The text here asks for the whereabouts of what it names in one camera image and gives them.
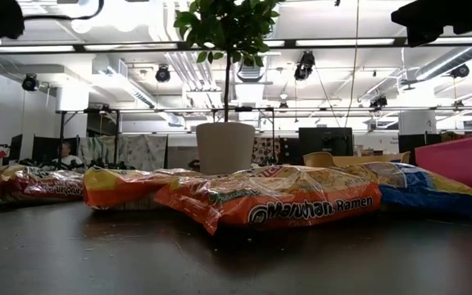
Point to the blue Maruchan ramen packet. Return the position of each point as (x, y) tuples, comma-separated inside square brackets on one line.
[(424, 192)]

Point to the black metal frame stand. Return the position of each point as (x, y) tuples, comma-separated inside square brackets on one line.
[(62, 123)]

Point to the patterned fabric panel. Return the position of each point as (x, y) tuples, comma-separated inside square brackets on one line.
[(265, 149)]

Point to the black partition panel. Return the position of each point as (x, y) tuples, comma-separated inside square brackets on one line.
[(45, 147)]

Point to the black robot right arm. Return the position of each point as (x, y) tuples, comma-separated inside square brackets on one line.
[(445, 16)]

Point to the pink plastic bin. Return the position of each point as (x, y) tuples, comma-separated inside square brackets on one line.
[(461, 164)]

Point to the floral patterned curtain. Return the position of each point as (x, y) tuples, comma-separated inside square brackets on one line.
[(137, 151)]

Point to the potted plant in white pot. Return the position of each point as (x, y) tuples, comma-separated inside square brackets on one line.
[(225, 147)]

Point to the person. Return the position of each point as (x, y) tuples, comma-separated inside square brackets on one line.
[(66, 155)]

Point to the black ceiling spotlight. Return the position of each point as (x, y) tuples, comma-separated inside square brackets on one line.
[(378, 101), (460, 71), (304, 65), (30, 82), (162, 73)]

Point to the black metal rig frame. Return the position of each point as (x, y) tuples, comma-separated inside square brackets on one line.
[(400, 41)]

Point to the black monitor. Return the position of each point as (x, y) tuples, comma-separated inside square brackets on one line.
[(418, 145), (326, 141)]

